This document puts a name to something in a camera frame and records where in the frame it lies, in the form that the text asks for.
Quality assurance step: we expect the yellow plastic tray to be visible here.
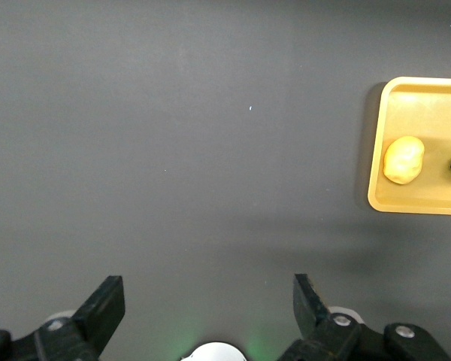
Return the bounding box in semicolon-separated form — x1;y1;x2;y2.
367;77;451;217

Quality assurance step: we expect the white round robot part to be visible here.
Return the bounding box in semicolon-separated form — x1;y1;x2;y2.
180;341;249;361

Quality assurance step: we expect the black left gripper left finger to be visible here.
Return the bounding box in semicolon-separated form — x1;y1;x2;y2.
0;275;126;361

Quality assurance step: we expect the yellow potato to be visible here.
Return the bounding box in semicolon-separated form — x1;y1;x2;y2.
383;135;425;185

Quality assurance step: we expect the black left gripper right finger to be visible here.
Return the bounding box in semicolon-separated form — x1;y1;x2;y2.
277;273;451;361

